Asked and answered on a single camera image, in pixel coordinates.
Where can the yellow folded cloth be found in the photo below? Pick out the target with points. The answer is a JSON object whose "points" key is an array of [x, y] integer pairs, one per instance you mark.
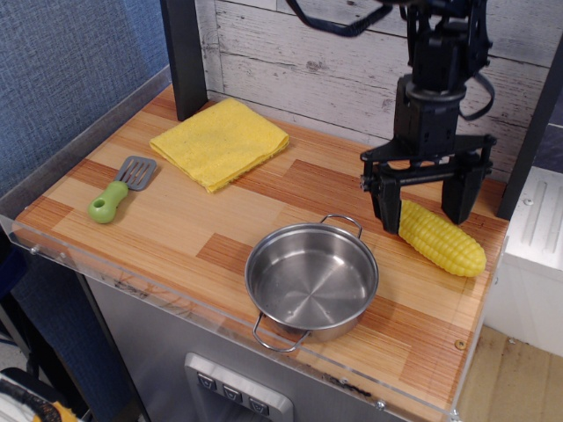
{"points": [[221, 143]]}

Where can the white side cabinet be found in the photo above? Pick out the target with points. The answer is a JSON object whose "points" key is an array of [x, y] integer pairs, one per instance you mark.
{"points": [[525, 301]]}

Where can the black left frame post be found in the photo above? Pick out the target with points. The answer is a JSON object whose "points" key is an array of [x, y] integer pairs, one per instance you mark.
{"points": [[185, 56]]}

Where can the silver button control panel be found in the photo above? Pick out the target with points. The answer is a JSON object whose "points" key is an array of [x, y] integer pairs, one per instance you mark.
{"points": [[221, 394]]}

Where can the clear acrylic front guard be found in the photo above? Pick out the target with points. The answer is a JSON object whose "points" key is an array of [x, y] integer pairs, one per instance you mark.
{"points": [[155, 326]]}

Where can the black frame post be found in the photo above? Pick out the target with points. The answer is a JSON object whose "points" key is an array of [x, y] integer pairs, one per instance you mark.
{"points": [[528, 34], [185, 56]]}

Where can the yellow black object bottom left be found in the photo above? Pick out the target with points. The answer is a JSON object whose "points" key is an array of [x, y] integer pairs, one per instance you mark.
{"points": [[21, 404]]}

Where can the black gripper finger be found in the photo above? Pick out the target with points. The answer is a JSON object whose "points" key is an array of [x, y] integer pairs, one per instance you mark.
{"points": [[460, 190], [385, 195]]}

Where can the stainless steel pot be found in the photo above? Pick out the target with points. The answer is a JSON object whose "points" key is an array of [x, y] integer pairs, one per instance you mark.
{"points": [[312, 280]]}

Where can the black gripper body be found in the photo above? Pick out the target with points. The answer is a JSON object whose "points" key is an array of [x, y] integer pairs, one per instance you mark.
{"points": [[425, 128]]}

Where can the green handled grey spatula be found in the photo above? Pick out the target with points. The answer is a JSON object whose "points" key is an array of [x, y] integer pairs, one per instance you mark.
{"points": [[134, 175]]}

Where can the black right frame post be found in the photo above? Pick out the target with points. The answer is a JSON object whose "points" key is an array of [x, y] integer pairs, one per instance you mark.
{"points": [[528, 34]]}

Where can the yellow plastic corn cob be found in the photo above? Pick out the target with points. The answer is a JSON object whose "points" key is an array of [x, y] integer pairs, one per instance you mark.
{"points": [[441, 242]]}

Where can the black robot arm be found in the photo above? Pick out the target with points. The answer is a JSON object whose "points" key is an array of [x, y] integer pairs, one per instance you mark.
{"points": [[447, 46]]}

